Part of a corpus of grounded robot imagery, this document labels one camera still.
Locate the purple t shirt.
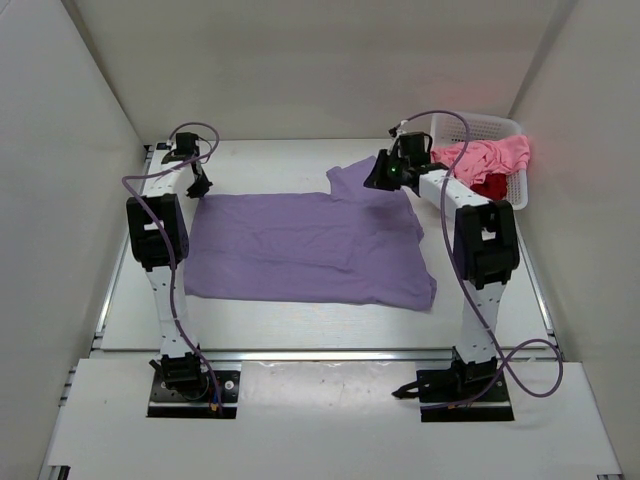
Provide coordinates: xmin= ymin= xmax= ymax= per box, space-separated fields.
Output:
xmin=184 ymin=157 xmax=437 ymax=312

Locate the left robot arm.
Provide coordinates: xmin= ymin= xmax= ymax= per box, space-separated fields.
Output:
xmin=122 ymin=131 xmax=217 ymax=400

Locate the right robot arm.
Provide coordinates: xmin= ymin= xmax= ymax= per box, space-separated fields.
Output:
xmin=364 ymin=129 xmax=520 ymax=400

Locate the white plastic laundry basket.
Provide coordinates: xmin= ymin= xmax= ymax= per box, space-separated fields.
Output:
xmin=430 ymin=112 xmax=532 ymax=210

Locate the pink t shirt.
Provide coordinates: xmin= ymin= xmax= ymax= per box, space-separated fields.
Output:
xmin=453 ymin=135 xmax=531 ymax=187

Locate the red t shirt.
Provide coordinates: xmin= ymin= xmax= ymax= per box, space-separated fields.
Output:
xmin=471 ymin=173 xmax=508 ymax=201

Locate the aluminium rail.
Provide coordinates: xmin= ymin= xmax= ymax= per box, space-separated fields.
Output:
xmin=204 ymin=348 xmax=452 ymax=363

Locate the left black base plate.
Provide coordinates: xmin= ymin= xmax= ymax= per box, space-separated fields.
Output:
xmin=147 ymin=370 xmax=241 ymax=420

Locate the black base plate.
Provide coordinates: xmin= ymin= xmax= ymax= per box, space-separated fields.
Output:
xmin=147 ymin=370 xmax=241 ymax=420
xmin=392 ymin=368 xmax=515 ymax=423

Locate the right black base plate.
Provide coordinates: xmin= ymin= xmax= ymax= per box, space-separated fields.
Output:
xmin=392 ymin=368 xmax=515 ymax=423

